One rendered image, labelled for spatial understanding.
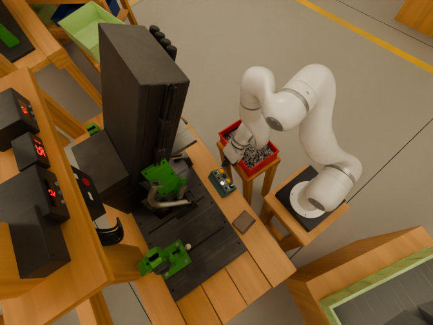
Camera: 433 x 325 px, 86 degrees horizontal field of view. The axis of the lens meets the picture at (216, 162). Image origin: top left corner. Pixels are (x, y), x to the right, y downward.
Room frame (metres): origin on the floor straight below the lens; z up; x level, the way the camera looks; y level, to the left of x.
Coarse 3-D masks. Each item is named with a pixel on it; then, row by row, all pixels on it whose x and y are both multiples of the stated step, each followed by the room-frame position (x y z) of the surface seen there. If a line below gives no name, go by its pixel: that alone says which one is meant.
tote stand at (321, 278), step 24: (360, 240) -0.04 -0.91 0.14; (384, 240) -0.06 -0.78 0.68; (408, 240) -0.09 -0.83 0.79; (432, 240) -0.11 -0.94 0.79; (312, 264) -0.11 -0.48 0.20; (336, 264) -0.11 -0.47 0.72; (360, 264) -0.13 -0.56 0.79; (384, 264) -0.16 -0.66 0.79; (288, 288) -0.24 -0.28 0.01; (312, 288) -0.18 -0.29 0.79; (336, 288) -0.20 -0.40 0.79; (312, 312) -0.32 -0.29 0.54
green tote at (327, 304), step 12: (420, 252) -0.15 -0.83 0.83; (432, 252) -0.15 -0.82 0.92; (396, 264) -0.17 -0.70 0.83; (408, 264) -0.17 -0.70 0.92; (372, 276) -0.19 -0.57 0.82; (384, 276) -0.19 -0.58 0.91; (348, 288) -0.21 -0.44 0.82; (360, 288) -0.21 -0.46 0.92; (324, 300) -0.23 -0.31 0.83; (336, 300) -0.22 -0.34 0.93; (324, 312) -0.28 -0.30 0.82; (336, 324) -0.31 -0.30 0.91
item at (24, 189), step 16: (0, 96) 0.67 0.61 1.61; (16, 96) 0.66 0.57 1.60; (0, 112) 0.60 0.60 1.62; (16, 112) 0.58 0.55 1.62; (32, 112) 0.62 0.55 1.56; (0, 128) 0.53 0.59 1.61; (16, 128) 0.54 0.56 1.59; (32, 128) 0.55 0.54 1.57; (0, 144) 0.51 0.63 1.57; (16, 176) 0.35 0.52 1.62; (32, 176) 0.34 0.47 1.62; (48, 176) 0.35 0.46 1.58; (0, 192) 0.32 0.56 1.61; (16, 192) 0.31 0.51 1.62; (32, 192) 0.29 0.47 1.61; (48, 192) 0.29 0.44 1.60; (0, 208) 0.27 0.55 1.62; (16, 208) 0.26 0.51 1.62; (48, 208) 0.24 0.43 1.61; (64, 208) 0.25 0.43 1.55
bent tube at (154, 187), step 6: (150, 180) 0.43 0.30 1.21; (156, 180) 0.43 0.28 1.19; (156, 186) 0.39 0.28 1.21; (162, 186) 0.39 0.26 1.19; (150, 192) 0.38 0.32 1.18; (156, 192) 0.38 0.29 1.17; (150, 198) 0.37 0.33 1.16; (150, 204) 0.35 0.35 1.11; (156, 204) 0.35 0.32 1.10; (162, 204) 0.35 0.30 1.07; (168, 204) 0.35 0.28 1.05; (174, 204) 0.35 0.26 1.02; (180, 204) 0.35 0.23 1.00
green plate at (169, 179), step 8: (152, 168) 0.45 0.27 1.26; (160, 168) 0.46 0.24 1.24; (168, 168) 0.46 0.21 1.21; (144, 176) 0.43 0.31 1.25; (152, 176) 0.44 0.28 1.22; (160, 176) 0.44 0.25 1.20; (168, 176) 0.44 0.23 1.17; (176, 176) 0.44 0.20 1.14; (168, 184) 0.42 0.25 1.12; (176, 184) 0.42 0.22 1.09; (160, 192) 0.40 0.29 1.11; (168, 192) 0.40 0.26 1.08
